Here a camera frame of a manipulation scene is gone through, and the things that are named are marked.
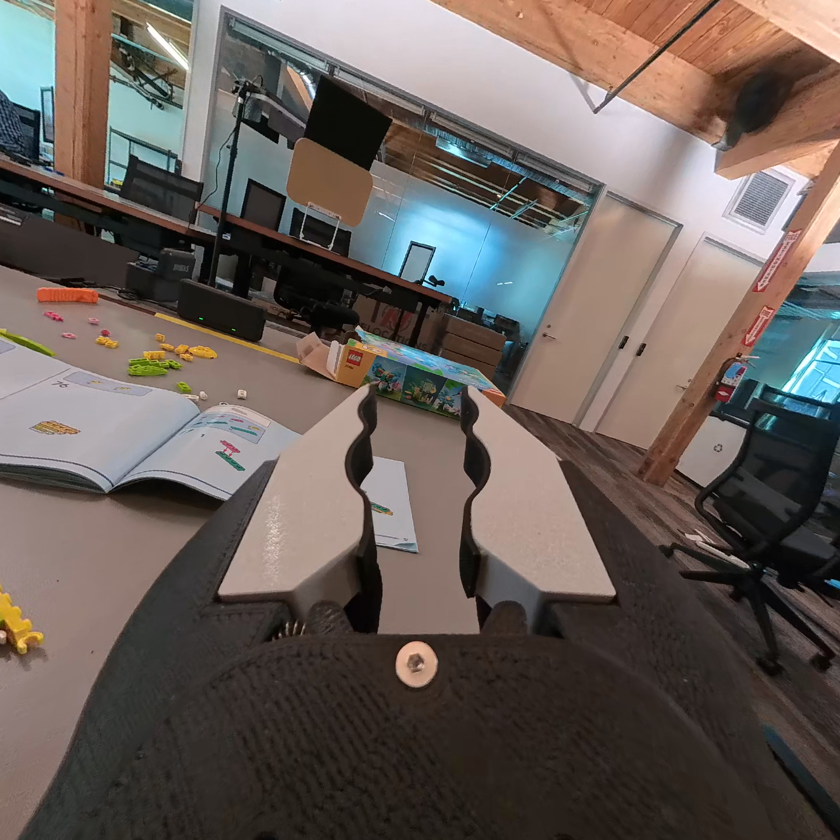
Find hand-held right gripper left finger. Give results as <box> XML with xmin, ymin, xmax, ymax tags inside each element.
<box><xmin>217</xmin><ymin>384</ymin><xmax>383</xmax><ymax>635</ymax></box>

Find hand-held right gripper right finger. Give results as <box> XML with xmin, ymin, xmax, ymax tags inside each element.
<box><xmin>459</xmin><ymin>386</ymin><xmax>618</xmax><ymax>632</ymax></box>

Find colourful lego box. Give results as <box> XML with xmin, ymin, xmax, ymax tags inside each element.
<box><xmin>297</xmin><ymin>326</ymin><xmax>506</xmax><ymax>421</ymax></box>

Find scattered small Lego pieces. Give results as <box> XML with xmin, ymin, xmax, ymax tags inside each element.
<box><xmin>154</xmin><ymin>311</ymin><xmax>301</xmax><ymax>364</ymax></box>

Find large yellow lego assembly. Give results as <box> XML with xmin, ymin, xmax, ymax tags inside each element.
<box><xmin>0</xmin><ymin>584</ymin><xmax>46</xmax><ymax>655</ymax></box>

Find lime green lego plate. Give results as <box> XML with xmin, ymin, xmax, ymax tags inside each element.
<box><xmin>0</xmin><ymin>330</ymin><xmax>56</xmax><ymax>357</ymax></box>

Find light blue leaflet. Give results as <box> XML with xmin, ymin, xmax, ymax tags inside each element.
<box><xmin>360</xmin><ymin>456</ymin><xmax>419</xmax><ymax>554</ymax></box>

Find white recycling bin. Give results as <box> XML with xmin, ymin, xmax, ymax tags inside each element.
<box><xmin>676</xmin><ymin>413</ymin><xmax>749</xmax><ymax>490</ymax></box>

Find stack of cardboard boxes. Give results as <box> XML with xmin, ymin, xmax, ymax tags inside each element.
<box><xmin>440</xmin><ymin>314</ymin><xmax>508</xmax><ymax>380</ymax></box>

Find open instruction booklet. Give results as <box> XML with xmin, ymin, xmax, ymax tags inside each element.
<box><xmin>0</xmin><ymin>338</ymin><xmax>303</xmax><ymax>503</ymax></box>

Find black box with green light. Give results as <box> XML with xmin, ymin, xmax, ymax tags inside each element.
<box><xmin>178</xmin><ymin>279</ymin><xmax>266</xmax><ymax>343</ymax></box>

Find white door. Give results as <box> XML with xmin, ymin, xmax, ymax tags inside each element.
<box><xmin>594</xmin><ymin>235</ymin><xmax>765</xmax><ymax>448</ymax></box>
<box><xmin>508</xmin><ymin>192</ymin><xmax>681</xmax><ymax>427</ymax></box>

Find cardboard box red print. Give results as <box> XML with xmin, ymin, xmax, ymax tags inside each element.
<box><xmin>354</xmin><ymin>295</ymin><xmax>447</xmax><ymax>352</ymax></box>

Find black mesh office chair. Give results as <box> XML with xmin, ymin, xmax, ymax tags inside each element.
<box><xmin>661</xmin><ymin>384</ymin><xmax>840</xmax><ymax>677</ymax></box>

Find red fire extinguisher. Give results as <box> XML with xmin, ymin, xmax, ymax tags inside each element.
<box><xmin>714</xmin><ymin>354</ymin><xmax>759</xmax><ymax>403</ymax></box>

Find long wooden desk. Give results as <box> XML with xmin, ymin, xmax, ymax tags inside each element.
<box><xmin>0</xmin><ymin>156</ymin><xmax>221</xmax><ymax>290</ymax></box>
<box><xmin>196</xmin><ymin>203</ymin><xmax>458</xmax><ymax>329</ymax></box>

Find black equipment case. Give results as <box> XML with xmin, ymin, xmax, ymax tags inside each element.
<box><xmin>125</xmin><ymin>248</ymin><xmax>196</xmax><ymax>303</ymax></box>

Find tan rounded board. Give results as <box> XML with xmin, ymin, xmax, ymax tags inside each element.
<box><xmin>287</xmin><ymin>138</ymin><xmax>374</xmax><ymax>227</ymax></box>

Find black light stand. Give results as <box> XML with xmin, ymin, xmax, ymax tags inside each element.
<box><xmin>209</xmin><ymin>79</ymin><xmax>266</xmax><ymax>290</ymax></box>

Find black mesh chair back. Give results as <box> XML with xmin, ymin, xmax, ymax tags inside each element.
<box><xmin>119</xmin><ymin>155</ymin><xmax>204</xmax><ymax>217</ymax></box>

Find black square flag panel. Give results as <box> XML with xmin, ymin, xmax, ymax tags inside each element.
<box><xmin>305</xmin><ymin>75</ymin><xmax>393</xmax><ymax>172</ymax></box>

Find black ceiling rod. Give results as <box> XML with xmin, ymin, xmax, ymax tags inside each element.
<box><xmin>592</xmin><ymin>0</ymin><xmax>723</xmax><ymax>114</ymax></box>

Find wooden post with red signs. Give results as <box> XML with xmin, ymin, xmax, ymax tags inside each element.
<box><xmin>637</xmin><ymin>141</ymin><xmax>840</xmax><ymax>487</ymax></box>

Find white wire holder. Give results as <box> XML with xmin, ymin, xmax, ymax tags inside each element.
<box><xmin>301</xmin><ymin>203</ymin><xmax>343</xmax><ymax>258</ymax></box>

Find short red post sign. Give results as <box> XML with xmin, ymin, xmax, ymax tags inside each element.
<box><xmin>742</xmin><ymin>305</ymin><xmax>777</xmax><ymax>347</ymax></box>

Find long red post sign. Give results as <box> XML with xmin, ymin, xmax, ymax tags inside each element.
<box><xmin>751</xmin><ymin>230</ymin><xmax>803</xmax><ymax>293</ymax></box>

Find white wall air vent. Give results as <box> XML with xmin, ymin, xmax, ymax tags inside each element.
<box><xmin>724</xmin><ymin>169</ymin><xmax>796</xmax><ymax>232</ymax></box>

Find black wall speaker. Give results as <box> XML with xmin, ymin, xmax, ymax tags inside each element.
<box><xmin>725</xmin><ymin>69</ymin><xmax>798</xmax><ymax>151</ymax></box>

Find plain wooden post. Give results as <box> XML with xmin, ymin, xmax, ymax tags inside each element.
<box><xmin>54</xmin><ymin>0</ymin><xmax>112</xmax><ymax>191</ymax></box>

